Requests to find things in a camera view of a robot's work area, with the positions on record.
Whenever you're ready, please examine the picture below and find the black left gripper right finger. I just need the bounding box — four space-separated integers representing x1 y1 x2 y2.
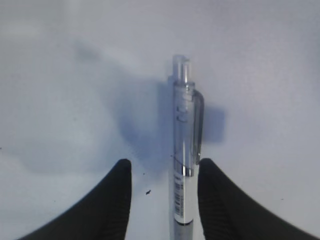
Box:
197 158 316 240

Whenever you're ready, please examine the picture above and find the white blue-grip pen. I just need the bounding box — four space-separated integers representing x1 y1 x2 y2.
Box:
172 55 204 240

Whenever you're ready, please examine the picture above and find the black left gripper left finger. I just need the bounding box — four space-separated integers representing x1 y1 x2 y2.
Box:
22 159 132 240

